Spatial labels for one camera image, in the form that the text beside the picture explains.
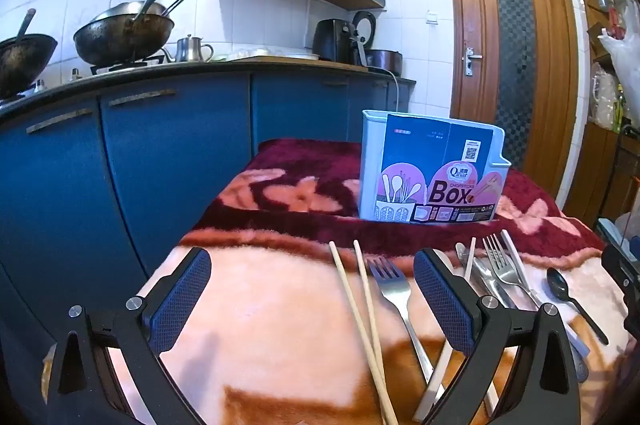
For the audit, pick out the red and pink floral blanket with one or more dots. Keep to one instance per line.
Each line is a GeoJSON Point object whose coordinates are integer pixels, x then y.
{"type": "Point", "coordinates": [280, 330]}

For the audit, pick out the white plastic spoon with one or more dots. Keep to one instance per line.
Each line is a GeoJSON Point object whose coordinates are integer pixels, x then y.
{"type": "Point", "coordinates": [431, 385]}

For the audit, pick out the steel fork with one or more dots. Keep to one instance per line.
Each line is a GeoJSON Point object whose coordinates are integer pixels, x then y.
{"type": "Point", "coordinates": [395, 290]}

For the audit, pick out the wooden shelf unit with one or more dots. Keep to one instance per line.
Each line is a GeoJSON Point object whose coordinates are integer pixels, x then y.
{"type": "Point", "coordinates": [587, 40]}

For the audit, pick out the wooden cutting board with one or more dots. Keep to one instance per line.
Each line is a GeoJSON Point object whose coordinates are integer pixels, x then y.
{"type": "Point", "coordinates": [280, 59]}

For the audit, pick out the gas stove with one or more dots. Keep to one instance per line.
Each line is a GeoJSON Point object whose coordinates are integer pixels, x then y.
{"type": "Point", "coordinates": [125, 66]}

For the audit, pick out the white light switch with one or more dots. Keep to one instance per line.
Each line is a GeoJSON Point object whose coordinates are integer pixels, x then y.
{"type": "Point", "coordinates": [431, 17]}

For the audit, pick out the wooden chopstick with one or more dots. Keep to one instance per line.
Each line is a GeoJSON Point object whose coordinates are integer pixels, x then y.
{"type": "Point", "coordinates": [366, 290]}
{"type": "Point", "coordinates": [350, 300]}

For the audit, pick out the black kitchen countertop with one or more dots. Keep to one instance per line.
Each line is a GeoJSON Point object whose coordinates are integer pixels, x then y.
{"type": "Point", "coordinates": [225, 66]}

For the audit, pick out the small dark wok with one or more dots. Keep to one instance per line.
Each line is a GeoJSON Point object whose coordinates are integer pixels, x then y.
{"type": "Point", "coordinates": [25, 60]}

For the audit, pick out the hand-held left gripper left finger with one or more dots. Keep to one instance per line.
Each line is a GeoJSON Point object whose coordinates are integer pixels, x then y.
{"type": "Point", "coordinates": [184, 300]}

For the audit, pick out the steel kettle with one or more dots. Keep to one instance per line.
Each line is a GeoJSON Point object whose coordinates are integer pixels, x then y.
{"type": "Point", "coordinates": [190, 50]}

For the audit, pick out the wooden door with glass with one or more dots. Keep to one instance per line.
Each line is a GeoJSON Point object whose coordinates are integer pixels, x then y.
{"type": "Point", "coordinates": [480, 30]}

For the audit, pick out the rice cooker with open lid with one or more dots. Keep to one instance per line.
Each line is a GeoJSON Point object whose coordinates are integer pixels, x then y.
{"type": "Point", "coordinates": [385, 60]}

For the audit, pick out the large dark wok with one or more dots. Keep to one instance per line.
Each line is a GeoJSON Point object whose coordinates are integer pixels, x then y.
{"type": "Point", "coordinates": [120, 37]}

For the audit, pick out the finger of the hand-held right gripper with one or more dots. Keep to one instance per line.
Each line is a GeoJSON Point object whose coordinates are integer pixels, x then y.
{"type": "Point", "coordinates": [622, 270]}

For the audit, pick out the steel table knife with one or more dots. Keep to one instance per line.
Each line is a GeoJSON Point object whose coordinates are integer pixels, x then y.
{"type": "Point", "coordinates": [475, 272]}

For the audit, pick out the light blue utensil holder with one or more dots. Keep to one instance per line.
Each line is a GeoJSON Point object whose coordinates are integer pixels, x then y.
{"type": "Point", "coordinates": [372, 165]}

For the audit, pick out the white plastic fork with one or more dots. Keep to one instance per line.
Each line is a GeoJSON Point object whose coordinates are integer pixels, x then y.
{"type": "Point", "coordinates": [500, 262]}

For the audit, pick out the white plastic bag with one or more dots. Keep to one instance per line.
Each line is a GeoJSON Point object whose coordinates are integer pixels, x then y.
{"type": "Point", "coordinates": [625, 55]}

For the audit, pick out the black air fryer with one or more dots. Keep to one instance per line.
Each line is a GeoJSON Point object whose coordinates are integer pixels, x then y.
{"type": "Point", "coordinates": [332, 40]}

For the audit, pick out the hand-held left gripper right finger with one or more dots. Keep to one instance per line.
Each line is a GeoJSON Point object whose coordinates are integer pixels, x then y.
{"type": "Point", "coordinates": [442, 300]}

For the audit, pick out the black spoon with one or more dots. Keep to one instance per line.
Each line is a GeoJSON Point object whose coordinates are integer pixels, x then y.
{"type": "Point", "coordinates": [560, 282]}

